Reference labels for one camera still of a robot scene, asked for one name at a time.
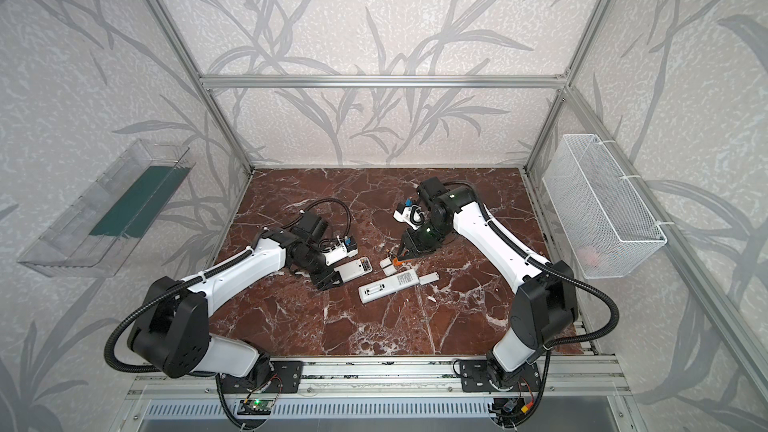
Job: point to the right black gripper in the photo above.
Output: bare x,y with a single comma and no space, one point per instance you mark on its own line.
411,244

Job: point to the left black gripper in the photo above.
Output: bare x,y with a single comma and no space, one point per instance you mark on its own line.
324,273

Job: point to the short white remote control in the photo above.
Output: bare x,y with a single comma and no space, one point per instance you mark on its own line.
354,269

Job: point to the short remote white cover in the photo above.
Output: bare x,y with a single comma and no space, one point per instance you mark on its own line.
388,267

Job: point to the white battery cover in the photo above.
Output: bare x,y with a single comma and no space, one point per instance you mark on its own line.
429,278

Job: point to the long white remote control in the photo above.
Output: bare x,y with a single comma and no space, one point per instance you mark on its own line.
387,286

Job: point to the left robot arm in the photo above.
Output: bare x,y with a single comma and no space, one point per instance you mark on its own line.
170,331

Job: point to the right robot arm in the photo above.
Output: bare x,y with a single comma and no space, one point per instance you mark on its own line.
545,299

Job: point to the left circuit board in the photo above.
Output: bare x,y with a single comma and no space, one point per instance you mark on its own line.
253,407

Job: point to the pink object in basket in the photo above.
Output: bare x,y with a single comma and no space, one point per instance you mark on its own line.
589,257

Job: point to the right connector wiring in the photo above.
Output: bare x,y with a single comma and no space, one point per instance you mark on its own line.
516,408

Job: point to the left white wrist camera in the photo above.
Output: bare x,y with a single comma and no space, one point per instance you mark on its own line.
340,250

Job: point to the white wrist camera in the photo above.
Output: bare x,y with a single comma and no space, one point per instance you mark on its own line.
340,250
410,213

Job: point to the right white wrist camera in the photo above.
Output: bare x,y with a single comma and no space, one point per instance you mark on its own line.
410,213

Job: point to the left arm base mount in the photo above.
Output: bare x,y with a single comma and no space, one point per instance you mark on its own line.
282,376

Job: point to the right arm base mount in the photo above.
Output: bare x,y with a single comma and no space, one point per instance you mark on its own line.
485,375

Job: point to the white wire mesh basket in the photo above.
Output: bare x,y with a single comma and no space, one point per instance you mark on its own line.
598,205

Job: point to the clear plastic wall bin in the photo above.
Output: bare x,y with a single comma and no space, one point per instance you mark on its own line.
98,232

